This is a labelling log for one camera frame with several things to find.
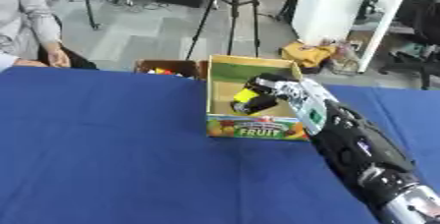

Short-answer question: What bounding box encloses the person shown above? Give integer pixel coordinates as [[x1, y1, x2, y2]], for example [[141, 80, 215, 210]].
[[0, 0, 73, 72]]

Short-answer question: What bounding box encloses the white panel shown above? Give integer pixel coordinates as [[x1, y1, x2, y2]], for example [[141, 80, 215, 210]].
[[290, 0, 368, 46]]

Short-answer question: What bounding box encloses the clear plastic bag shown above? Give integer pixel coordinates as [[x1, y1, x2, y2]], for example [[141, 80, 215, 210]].
[[326, 40, 363, 77]]

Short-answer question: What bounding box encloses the thin black stand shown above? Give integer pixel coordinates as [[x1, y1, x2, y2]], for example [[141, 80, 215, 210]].
[[79, 0, 103, 31]]

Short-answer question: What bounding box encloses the white desk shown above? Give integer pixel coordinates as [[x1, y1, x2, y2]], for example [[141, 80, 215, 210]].
[[354, 0, 440, 74]]

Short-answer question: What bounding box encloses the black office chair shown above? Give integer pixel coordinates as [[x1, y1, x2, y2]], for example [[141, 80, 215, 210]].
[[376, 0, 440, 90]]

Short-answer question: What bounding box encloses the black camera tripod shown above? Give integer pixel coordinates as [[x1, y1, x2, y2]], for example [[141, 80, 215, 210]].
[[184, 0, 263, 61]]

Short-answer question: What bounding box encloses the yellow bag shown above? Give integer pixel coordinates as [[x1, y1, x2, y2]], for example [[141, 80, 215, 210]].
[[278, 40, 339, 70]]

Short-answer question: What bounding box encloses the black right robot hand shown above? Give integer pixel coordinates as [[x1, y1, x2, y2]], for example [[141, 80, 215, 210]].
[[228, 73, 302, 116]]

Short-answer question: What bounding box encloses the tan cardboard box green inside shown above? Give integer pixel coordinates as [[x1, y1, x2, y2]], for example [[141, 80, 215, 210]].
[[204, 54, 311, 141]]

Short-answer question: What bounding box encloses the yellow toy block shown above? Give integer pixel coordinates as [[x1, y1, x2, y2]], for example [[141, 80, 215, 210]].
[[232, 88, 261, 104]]

